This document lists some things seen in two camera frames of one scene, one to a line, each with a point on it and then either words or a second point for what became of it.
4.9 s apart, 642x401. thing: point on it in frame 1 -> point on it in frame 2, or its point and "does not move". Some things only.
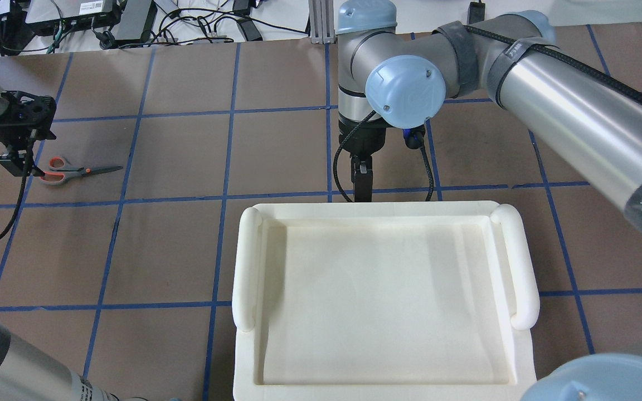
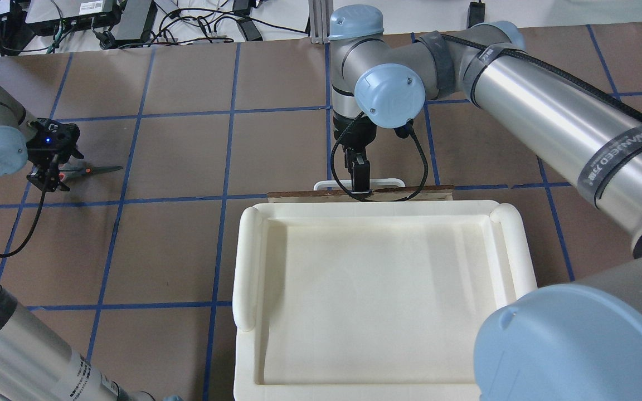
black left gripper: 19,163 -> 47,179
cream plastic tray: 416,301 does not move
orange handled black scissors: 59,164 does not move
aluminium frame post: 321,20 does not move
